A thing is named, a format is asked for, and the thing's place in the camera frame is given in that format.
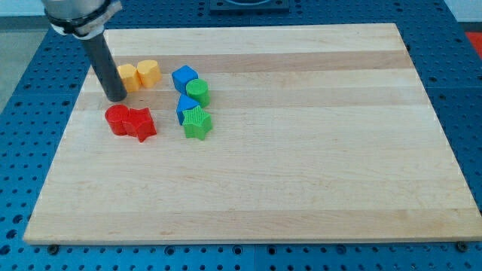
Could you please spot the yellow hexagon block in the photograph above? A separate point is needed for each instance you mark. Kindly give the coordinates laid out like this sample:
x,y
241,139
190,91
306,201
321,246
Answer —
x,y
129,77

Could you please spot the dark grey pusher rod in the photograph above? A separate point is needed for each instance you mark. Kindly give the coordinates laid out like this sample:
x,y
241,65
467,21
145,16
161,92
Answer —
x,y
100,58

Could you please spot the green star block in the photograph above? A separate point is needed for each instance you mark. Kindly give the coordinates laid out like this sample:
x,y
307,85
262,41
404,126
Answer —
x,y
197,123

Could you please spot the yellow heart block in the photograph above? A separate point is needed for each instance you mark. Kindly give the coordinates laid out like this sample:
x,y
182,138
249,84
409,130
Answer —
x,y
149,72

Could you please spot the blue triangle block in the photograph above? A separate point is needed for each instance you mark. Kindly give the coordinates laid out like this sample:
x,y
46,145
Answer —
x,y
185,103

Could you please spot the red star block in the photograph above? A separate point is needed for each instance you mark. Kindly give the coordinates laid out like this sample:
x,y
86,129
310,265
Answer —
x,y
139,123

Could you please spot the wooden board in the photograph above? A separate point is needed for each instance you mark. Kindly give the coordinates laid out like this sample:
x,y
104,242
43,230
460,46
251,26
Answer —
x,y
320,134

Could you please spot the red cylinder block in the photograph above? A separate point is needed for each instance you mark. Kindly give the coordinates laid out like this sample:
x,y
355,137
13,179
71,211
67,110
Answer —
x,y
115,116

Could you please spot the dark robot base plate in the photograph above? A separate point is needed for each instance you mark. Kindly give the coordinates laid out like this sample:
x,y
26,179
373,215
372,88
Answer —
x,y
248,5

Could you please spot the blue cube block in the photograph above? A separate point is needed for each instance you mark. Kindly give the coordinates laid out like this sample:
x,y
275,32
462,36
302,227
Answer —
x,y
182,76

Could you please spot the green cylinder block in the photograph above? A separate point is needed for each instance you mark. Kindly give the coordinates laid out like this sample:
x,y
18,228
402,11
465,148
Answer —
x,y
198,89

